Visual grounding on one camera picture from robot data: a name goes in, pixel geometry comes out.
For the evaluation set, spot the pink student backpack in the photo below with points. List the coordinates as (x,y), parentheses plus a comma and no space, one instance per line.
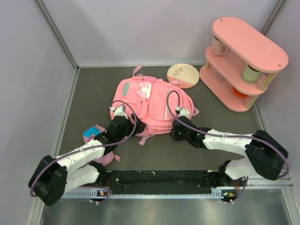
(148,98)

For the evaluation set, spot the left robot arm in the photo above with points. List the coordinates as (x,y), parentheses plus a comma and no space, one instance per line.
(82,157)

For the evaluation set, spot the cream and pink plate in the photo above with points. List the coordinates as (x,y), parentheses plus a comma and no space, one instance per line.
(183,75)

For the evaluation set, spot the orange bowl on shelf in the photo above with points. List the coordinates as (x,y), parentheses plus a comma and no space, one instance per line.
(239,94)

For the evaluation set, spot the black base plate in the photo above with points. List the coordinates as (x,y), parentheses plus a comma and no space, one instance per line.
(157,189)

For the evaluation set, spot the pale green cup on shelf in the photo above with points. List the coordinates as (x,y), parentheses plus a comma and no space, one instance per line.
(251,75)

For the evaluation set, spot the purple cartoon pencil case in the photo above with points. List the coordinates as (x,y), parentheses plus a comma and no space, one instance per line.
(89,134)

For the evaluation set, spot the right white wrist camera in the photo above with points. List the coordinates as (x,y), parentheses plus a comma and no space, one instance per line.
(183,112)

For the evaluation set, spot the grey slotted cable duct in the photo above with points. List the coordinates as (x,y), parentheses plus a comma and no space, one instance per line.
(81,193)

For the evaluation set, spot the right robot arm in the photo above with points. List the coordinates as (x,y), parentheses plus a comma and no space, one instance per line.
(262,154)

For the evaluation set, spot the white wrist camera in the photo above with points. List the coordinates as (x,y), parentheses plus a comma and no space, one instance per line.
(183,112)
(118,111)

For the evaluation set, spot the pink mug on shelf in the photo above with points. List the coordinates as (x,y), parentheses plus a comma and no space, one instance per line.
(218,48)

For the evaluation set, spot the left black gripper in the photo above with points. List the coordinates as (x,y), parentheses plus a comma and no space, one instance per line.
(140,127)

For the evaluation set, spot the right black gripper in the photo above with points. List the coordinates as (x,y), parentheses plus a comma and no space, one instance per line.
(174,135)

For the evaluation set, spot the pink three-tier shelf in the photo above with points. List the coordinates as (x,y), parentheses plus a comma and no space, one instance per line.
(246,46)

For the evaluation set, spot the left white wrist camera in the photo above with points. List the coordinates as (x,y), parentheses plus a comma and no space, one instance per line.
(118,111)

